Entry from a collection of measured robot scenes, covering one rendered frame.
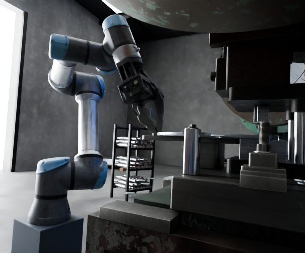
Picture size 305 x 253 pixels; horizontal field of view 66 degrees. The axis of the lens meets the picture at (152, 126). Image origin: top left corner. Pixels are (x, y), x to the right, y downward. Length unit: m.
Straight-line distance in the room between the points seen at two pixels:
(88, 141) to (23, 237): 0.41
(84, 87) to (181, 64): 7.09
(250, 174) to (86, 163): 0.71
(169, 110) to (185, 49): 2.05
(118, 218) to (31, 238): 0.57
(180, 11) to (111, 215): 0.34
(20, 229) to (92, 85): 0.63
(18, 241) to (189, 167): 0.76
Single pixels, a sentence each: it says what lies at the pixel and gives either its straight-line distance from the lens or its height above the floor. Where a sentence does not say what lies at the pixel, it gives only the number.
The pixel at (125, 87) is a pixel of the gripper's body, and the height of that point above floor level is 0.90.
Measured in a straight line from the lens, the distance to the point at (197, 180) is 0.42.
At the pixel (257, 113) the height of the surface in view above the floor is 0.84.
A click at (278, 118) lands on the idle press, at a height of 0.97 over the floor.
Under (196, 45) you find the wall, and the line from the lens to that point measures 8.15.
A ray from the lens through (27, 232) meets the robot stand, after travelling 1.00.
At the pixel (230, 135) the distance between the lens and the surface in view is 0.50.
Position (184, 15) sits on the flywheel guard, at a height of 0.93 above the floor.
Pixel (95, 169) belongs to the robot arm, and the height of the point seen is 0.64.
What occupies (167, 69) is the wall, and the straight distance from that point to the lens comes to 8.24.
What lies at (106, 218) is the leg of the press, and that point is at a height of 0.62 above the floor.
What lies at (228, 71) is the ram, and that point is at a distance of 0.58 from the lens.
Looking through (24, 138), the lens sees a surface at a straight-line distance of 5.66.
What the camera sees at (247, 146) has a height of 0.76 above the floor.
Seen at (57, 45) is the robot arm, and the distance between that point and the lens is 0.76.
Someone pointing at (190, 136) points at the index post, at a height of 0.78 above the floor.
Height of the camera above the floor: 0.77
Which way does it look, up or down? 3 degrees up
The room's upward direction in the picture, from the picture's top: 3 degrees clockwise
